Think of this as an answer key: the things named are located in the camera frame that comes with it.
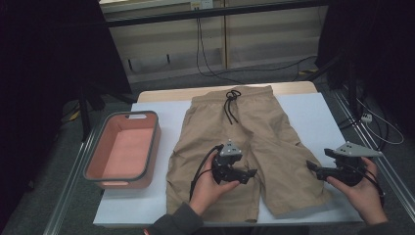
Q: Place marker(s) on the black curtain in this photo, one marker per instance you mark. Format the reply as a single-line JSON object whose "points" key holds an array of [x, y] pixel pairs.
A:
{"points": [[385, 49], [39, 65]]}

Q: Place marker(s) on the person's right hand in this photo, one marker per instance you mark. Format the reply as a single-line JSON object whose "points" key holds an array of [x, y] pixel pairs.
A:
{"points": [[365, 199]]}

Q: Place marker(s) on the beige wooden cabinet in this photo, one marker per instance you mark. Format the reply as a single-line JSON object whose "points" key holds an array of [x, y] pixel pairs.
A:
{"points": [[267, 36]]}

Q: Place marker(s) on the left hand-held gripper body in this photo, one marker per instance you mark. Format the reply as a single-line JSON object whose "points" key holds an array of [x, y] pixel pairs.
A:
{"points": [[230, 149]]}

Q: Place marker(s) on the white power strip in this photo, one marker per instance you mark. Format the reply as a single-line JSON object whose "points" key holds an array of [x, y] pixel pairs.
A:
{"points": [[366, 117]]}

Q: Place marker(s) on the person's left hand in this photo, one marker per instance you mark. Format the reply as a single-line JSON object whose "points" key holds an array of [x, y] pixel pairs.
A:
{"points": [[205, 192]]}

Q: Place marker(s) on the black metal stand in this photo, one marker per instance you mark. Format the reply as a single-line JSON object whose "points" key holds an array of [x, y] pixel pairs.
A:
{"points": [[351, 88]]}

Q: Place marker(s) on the black horizontal bar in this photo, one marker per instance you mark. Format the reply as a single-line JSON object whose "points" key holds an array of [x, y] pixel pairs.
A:
{"points": [[212, 12]]}

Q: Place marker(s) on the white wall socket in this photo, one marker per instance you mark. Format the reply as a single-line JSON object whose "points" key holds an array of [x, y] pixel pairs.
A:
{"points": [[205, 4]]}

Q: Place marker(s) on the black tripod stand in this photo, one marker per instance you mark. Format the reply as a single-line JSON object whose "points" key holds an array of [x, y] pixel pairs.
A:
{"points": [[85, 120]]}

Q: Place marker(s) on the pink basket with grey rim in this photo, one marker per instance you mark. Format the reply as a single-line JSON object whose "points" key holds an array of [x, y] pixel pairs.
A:
{"points": [[127, 153]]}

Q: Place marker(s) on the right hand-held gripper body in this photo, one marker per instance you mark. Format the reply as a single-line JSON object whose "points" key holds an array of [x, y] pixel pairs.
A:
{"points": [[355, 150]]}

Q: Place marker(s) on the aluminium floor rail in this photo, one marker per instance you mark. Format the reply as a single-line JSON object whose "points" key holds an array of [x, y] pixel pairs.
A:
{"points": [[391, 176], [65, 196]]}

